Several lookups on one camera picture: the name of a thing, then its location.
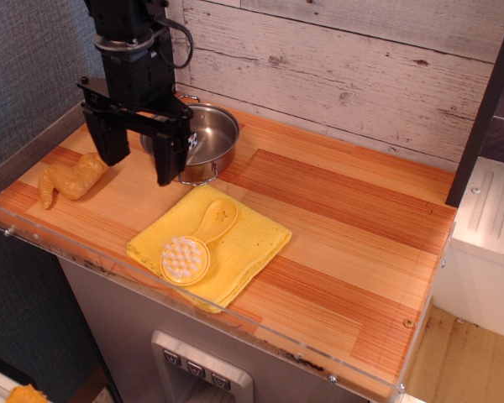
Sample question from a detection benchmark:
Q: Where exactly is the yellow folded cloth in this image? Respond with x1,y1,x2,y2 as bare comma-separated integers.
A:
126,186,291,313

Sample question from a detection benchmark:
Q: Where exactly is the silver dispenser button panel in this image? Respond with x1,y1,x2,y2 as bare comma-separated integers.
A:
151,330,255,402

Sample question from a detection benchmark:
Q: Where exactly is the small stainless steel pot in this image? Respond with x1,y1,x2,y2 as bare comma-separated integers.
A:
139,95,241,186

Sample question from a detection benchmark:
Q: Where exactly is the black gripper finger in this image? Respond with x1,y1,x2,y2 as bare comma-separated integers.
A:
153,133,189,186
83,107,130,166

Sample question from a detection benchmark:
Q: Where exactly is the orange object bottom left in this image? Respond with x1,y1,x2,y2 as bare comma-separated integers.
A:
5,385,49,403

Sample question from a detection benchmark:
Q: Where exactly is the yellow rubber chicken wing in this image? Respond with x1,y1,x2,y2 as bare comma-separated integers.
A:
38,153,109,210

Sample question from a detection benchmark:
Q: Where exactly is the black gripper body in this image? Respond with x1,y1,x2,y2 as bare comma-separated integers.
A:
78,31,192,140

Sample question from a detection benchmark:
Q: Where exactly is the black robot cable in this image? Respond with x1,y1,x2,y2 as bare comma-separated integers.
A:
155,17,194,71

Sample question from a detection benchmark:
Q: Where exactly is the yellow round scrub brush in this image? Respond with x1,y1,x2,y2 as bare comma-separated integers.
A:
160,199,239,286

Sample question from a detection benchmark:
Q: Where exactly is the dark right shelf post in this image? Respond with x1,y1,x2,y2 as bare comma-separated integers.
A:
444,0,504,208

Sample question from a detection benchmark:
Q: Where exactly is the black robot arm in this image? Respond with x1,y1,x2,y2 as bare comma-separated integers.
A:
77,0,193,186

